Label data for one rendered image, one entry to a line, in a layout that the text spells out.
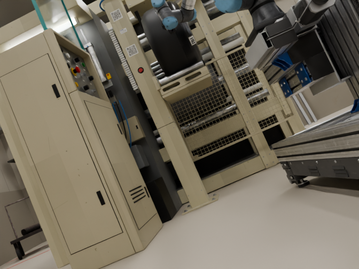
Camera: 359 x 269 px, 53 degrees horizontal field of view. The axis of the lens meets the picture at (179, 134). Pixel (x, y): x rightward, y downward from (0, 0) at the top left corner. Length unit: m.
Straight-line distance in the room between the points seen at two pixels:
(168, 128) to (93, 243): 1.00
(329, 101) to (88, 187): 7.81
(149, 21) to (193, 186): 1.17
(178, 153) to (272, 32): 1.42
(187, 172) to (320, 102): 6.87
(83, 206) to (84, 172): 0.18
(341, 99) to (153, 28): 7.29
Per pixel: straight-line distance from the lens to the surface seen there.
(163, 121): 2.58
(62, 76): 2.03
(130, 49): 2.72
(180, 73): 2.53
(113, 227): 1.93
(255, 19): 1.71
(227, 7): 1.63
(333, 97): 9.30
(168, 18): 2.05
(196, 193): 2.56
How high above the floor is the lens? 0.31
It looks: 5 degrees up
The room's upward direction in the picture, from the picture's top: 24 degrees counter-clockwise
